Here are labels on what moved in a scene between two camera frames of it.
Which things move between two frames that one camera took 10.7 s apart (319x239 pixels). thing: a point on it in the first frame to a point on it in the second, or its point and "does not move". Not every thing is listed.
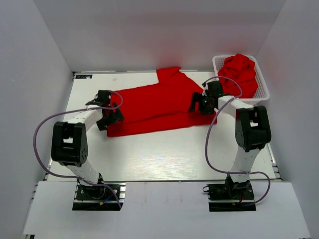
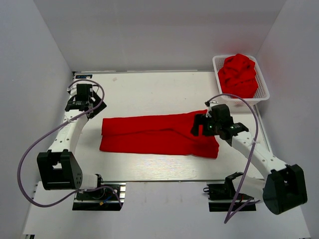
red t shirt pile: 240,69 does not move
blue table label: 83,76 does not move
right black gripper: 199,104 to 199,125
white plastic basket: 262,92 does not move
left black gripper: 107,112 to 95,107
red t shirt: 163,105 to 169,134
